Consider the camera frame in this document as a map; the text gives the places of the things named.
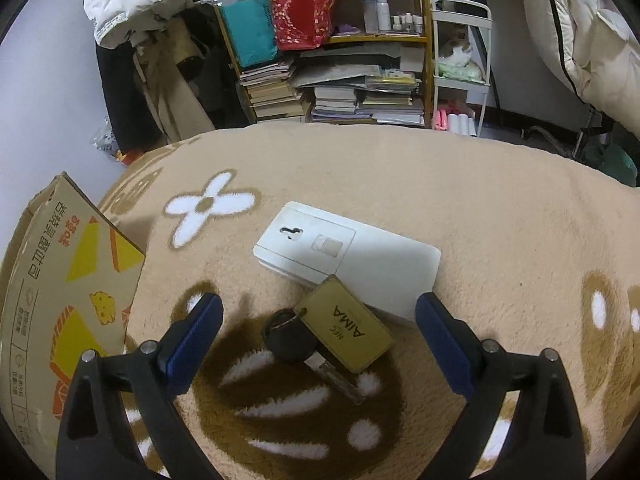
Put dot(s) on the stack of books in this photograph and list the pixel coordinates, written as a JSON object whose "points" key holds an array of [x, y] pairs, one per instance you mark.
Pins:
{"points": [[271, 93], [365, 83]]}

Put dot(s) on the wooden bookshelf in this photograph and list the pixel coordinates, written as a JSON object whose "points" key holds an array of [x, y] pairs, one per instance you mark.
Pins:
{"points": [[350, 35]]}

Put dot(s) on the white box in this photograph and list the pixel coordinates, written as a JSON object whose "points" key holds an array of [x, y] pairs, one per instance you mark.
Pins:
{"points": [[385, 271]]}

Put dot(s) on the teal bag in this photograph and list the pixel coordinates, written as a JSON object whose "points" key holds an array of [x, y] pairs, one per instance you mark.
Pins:
{"points": [[250, 29]]}

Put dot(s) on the white bottles on shelf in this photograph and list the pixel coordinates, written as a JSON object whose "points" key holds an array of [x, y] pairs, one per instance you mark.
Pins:
{"points": [[378, 20]]}

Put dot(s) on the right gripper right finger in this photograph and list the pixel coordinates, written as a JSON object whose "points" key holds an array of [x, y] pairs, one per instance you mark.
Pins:
{"points": [[544, 440]]}

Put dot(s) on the beige trench coat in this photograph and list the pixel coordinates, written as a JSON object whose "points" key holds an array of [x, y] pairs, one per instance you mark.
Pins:
{"points": [[166, 61]]}

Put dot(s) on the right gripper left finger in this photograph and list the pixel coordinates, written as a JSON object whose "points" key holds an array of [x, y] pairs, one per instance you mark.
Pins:
{"points": [[95, 440]]}

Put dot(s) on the snack plastic bag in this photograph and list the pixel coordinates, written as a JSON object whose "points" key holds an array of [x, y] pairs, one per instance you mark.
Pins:
{"points": [[104, 141]]}

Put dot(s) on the stack of books right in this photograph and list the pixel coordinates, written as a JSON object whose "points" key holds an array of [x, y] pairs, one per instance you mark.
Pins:
{"points": [[365, 83]]}

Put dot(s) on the white metal cart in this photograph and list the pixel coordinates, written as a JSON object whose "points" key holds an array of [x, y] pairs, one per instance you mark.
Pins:
{"points": [[461, 65]]}

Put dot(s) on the stack of books left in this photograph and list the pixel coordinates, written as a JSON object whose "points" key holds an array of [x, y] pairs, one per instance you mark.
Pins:
{"points": [[271, 93]]}

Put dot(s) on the red patterned gift bag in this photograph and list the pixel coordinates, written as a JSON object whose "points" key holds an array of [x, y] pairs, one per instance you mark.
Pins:
{"points": [[301, 24]]}

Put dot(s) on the brown cardboard box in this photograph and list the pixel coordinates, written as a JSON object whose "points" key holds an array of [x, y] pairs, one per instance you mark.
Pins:
{"points": [[68, 280]]}

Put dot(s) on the black key with brass tag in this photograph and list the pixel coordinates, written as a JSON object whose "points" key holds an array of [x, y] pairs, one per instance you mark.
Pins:
{"points": [[329, 331]]}

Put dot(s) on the black hanging coat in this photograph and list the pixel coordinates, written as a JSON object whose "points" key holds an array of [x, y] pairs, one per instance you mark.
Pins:
{"points": [[131, 120]]}

